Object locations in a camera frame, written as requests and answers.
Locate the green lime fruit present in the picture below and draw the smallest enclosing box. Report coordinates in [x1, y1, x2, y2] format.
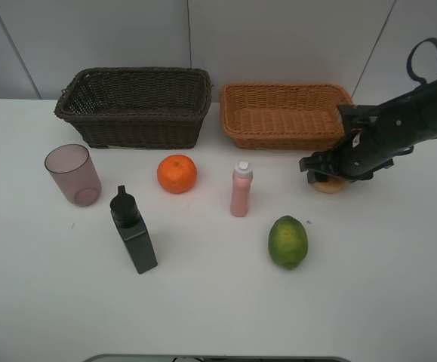
[268, 216, 309, 270]

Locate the pink bottle white cap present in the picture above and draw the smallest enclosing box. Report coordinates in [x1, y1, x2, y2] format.
[230, 161, 253, 217]

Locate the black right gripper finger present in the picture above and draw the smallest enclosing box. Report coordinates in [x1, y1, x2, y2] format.
[306, 170, 339, 185]
[299, 151, 333, 172]

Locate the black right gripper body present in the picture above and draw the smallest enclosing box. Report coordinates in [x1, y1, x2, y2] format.
[329, 105, 414, 182]

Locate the light orange wicker basket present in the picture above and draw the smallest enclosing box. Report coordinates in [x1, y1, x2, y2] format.
[220, 83, 352, 152]

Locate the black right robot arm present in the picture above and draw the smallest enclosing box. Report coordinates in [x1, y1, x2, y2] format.
[299, 80, 437, 184]

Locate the dark brown wicker basket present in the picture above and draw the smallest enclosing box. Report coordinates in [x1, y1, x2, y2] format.
[54, 67, 212, 149]

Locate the red yellow peach fruit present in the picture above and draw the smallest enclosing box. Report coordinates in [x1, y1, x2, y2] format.
[312, 177, 346, 195]

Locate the orange mandarin fruit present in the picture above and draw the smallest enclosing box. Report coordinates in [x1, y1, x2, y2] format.
[156, 155, 198, 194]

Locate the black square dispenser bottle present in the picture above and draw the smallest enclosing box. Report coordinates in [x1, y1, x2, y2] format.
[109, 185, 158, 275]

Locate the translucent purple plastic cup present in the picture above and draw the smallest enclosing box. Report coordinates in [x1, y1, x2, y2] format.
[44, 144, 102, 207]

